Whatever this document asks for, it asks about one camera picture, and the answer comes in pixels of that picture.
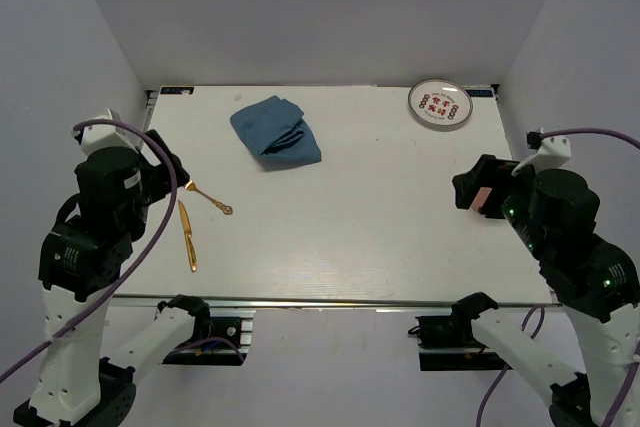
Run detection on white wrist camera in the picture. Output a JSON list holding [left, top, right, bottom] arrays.
[[72, 124, 134, 157], [511, 130, 572, 176]]

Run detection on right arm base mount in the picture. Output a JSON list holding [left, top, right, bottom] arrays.
[[407, 316, 506, 372]]

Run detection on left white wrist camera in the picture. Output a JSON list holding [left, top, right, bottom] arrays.
[[72, 124, 134, 157]]

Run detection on blue cloth napkin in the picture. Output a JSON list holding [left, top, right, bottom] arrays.
[[230, 96, 322, 171]]

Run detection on gold fork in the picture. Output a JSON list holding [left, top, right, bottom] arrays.
[[184, 180, 233, 215]]

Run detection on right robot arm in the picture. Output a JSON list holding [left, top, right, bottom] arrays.
[[451, 154, 639, 426]]

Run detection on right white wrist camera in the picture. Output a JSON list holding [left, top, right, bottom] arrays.
[[511, 130, 572, 176]]

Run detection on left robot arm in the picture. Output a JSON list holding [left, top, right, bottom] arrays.
[[13, 130, 212, 426]]

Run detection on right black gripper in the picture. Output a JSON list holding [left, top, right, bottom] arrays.
[[451, 152, 551, 258]]

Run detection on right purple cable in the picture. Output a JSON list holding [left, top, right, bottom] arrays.
[[474, 128, 640, 427]]

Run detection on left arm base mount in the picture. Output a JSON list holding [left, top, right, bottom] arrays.
[[163, 309, 253, 367]]

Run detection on round plate with red characters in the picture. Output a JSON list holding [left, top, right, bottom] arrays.
[[407, 79, 473, 130]]

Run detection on gold knife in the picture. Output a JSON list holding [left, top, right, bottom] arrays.
[[178, 201, 197, 273]]

